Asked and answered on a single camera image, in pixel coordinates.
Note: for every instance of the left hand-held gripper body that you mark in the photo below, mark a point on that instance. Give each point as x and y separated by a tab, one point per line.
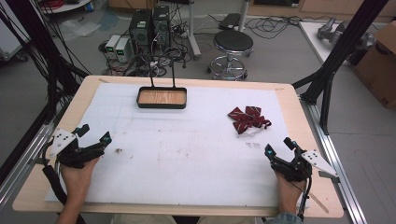
62	141

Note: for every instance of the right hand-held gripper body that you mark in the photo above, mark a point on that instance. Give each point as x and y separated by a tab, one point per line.
295	168

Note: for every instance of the dark red striped bow tie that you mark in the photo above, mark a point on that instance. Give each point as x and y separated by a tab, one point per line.
249	119

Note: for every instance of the black tray rack wooden base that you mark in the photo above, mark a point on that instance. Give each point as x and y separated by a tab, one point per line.
162	97

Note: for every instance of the person's right hand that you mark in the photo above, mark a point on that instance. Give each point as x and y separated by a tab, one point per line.
289	196

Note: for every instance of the person's left hand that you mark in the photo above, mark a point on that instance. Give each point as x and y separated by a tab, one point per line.
76	182

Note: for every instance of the thin wooden stick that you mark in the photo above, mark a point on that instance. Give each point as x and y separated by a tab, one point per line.
318	202

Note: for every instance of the wooden table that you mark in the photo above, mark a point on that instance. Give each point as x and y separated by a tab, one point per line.
34	186

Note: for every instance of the white foam mat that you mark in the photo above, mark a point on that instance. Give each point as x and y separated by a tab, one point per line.
186	149

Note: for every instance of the white power supply unit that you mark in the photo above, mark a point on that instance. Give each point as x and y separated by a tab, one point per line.
112	44
123	49

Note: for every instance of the white board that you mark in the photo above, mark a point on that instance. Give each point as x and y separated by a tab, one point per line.
314	40

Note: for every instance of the grey equipment case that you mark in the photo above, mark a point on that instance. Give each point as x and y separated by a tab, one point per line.
12	40

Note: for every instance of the black computer tower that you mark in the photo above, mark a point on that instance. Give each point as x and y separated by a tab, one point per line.
161	26
140	29

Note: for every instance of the black round stool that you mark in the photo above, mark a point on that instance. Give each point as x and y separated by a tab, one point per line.
233	42

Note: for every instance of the brown cardboard box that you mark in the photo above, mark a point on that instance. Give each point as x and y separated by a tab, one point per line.
378	65

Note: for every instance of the round white table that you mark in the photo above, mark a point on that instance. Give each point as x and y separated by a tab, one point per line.
65	5

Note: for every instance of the flat black box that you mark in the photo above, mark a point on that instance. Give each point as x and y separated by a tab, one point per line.
229	21

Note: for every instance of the grey desk leg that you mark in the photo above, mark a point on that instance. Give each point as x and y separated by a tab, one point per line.
243	14
193	31

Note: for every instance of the aluminium rail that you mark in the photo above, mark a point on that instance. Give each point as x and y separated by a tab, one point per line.
339	161
21	161

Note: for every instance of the black metal frame strut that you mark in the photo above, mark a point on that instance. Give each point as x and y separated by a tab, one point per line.
342	46

